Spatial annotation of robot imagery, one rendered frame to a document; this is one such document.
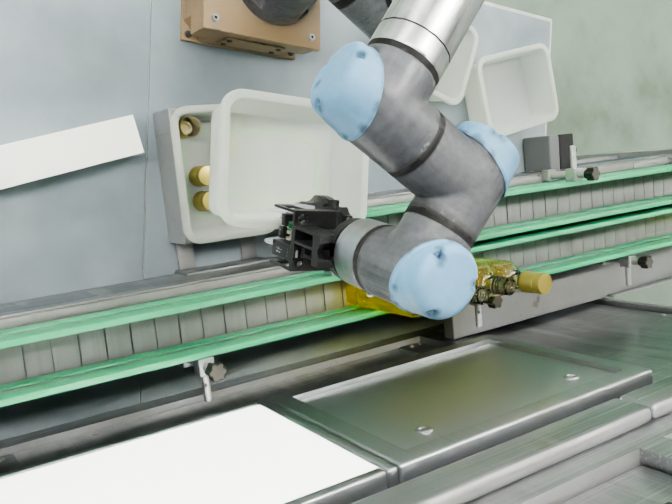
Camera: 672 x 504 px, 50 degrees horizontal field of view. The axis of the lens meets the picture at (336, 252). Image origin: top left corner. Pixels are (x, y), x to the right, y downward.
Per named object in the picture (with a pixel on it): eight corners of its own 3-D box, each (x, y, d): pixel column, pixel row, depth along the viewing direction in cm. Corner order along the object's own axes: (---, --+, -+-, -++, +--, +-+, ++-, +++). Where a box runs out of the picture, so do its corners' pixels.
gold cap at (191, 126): (204, 127, 120) (195, 129, 124) (190, 111, 119) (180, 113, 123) (190, 141, 119) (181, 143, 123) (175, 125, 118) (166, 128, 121)
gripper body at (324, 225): (272, 200, 86) (323, 216, 76) (333, 201, 90) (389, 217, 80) (267, 263, 87) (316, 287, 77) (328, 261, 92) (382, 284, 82)
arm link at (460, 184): (469, 94, 66) (408, 195, 65) (542, 163, 71) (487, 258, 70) (421, 96, 73) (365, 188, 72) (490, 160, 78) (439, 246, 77)
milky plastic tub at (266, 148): (196, 95, 96) (223, 85, 89) (338, 115, 108) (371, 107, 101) (192, 225, 97) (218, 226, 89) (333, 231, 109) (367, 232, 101)
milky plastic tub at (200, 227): (168, 243, 124) (187, 246, 117) (152, 112, 121) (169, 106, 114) (259, 230, 133) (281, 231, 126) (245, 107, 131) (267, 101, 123)
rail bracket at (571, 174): (538, 183, 154) (590, 181, 143) (536, 148, 153) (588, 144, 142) (551, 181, 156) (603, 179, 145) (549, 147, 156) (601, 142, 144)
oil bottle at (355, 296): (346, 304, 129) (421, 321, 111) (343, 273, 129) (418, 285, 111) (371, 298, 132) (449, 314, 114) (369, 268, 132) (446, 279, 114)
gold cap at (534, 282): (516, 273, 118) (536, 275, 115) (531, 268, 120) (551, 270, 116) (518, 294, 119) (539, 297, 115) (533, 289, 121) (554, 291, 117)
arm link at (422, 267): (499, 263, 69) (455, 340, 68) (428, 241, 78) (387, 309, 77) (451, 221, 65) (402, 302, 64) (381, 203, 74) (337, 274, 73)
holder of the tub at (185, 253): (172, 273, 125) (189, 277, 119) (152, 113, 122) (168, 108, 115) (261, 258, 134) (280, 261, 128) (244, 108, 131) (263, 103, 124)
